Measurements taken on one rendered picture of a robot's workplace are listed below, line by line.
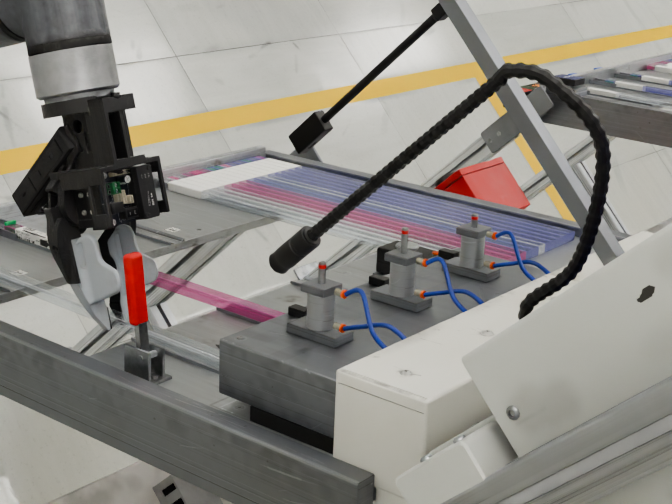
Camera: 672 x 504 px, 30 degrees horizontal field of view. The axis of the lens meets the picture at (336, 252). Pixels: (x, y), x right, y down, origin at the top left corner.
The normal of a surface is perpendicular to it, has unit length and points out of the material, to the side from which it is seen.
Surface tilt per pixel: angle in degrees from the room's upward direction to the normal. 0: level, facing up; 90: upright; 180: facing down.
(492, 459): 0
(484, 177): 0
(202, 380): 48
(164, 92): 0
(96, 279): 90
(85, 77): 37
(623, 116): 90
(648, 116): 90
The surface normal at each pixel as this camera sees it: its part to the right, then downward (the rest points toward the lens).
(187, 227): 0.04, -0.95
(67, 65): 0.12, 0.13
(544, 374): -0.63, 0.22
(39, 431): 0.60, -0.48
